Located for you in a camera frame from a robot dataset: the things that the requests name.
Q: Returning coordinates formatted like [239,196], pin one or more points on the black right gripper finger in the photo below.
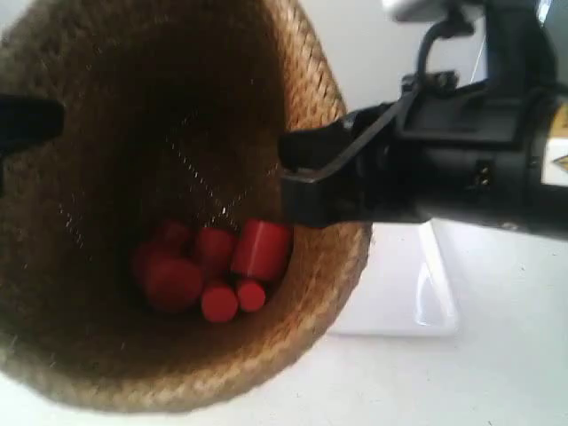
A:
[351,188]
[312,149]

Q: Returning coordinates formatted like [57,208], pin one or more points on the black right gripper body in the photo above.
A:
[472,155]

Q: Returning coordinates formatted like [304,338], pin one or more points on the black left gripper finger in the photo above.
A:
[28,120]

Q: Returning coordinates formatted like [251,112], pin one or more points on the brown woven wicker basket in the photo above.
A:
[173,110]

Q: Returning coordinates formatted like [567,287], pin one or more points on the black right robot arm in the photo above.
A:
[468,154]

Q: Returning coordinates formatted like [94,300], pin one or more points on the large red cylinder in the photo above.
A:
[262,251]

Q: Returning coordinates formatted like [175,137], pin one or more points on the red cylinder lying middle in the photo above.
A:
[213,251]

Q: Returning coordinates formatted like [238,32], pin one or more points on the red cylinder round face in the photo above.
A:
[219,304]

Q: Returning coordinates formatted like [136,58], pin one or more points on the white plastic tray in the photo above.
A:
[404,290]

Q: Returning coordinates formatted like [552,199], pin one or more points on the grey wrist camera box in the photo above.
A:
[422,11]

